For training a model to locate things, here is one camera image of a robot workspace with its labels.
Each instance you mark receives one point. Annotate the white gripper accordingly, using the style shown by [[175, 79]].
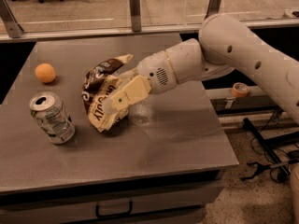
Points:
[[154, 69]]

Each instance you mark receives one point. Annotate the brown chip bag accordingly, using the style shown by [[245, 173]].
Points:
[[98, 84]]

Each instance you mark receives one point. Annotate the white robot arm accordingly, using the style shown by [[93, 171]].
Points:
[[223, 43]]

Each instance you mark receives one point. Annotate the silver green 7up can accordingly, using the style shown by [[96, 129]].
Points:
[[50, 114]]

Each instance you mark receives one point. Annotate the orange fruit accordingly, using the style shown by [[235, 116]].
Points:
[[45, 73]]

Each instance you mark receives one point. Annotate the orange tape roll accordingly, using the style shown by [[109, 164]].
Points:
[[240, 89]]

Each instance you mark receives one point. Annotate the grey cabinet drawer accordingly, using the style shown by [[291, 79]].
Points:
[[179, 204]]

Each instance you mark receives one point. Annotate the middle metal bracket post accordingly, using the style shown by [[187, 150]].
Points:
[[135, 14]]

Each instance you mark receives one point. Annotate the metal bracket post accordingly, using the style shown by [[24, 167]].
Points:
[[213, 7], [14, 30], [135, 14]]

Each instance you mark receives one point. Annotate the right metal bracket post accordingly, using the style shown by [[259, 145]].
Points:
[[213, 7]]

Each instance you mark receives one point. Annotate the black drawer handle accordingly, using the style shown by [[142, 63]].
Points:
[[113, 209]]

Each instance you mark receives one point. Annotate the left metal bracket post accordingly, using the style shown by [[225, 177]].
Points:
[[14, 30]]

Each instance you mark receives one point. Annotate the black stand with cables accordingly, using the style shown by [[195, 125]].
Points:
[[268, 146]]

